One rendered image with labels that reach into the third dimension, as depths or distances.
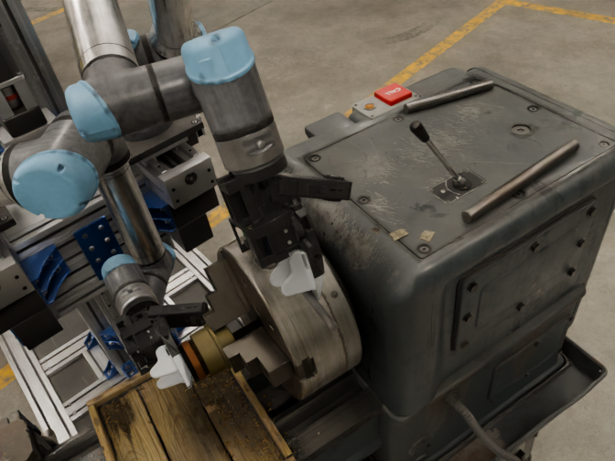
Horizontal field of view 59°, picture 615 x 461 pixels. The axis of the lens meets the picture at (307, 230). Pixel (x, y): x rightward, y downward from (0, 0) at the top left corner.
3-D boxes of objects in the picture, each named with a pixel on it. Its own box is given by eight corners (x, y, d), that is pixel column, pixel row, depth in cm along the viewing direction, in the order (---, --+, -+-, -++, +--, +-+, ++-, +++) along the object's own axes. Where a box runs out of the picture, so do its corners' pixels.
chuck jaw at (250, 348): (275, 315, 97) (309, 353, 88) (282, 334, 100) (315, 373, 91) (221, 346, 94) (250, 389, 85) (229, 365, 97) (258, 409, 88)
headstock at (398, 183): (456, 182, 156) (467, 53, 129) (603, 281, 124) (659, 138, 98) (278, 279, 137) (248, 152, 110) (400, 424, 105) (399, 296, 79)
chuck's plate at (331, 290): (280, 286, 125) (263, 187, 102) (362, 392, 106) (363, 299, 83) (267, 294, 124) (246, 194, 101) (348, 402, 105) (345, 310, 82)
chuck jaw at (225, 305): (261, 300, 103) (232, 244, 102) (267, 302, 99) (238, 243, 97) (208, 329, 100) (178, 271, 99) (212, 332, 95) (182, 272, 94)
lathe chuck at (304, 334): (267, 294, 124) (246, 194, 101) (348, 402, 105) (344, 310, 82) (232, 313, 121) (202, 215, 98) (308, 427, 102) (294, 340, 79)
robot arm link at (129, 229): (59, 86, 102) (144, 262, 135) (36, 117, 94) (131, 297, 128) (118, 80, 101) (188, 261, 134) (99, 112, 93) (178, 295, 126)
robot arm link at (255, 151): (259, 114, 68) (286, 120, 62) (271, 148, 70) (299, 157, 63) (205, 137, 66) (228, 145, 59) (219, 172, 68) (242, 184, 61)
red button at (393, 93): (394, 90, 123) (394, 81, 121) (412, 100, 119) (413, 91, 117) (373, 99, 121) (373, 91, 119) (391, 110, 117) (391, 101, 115)
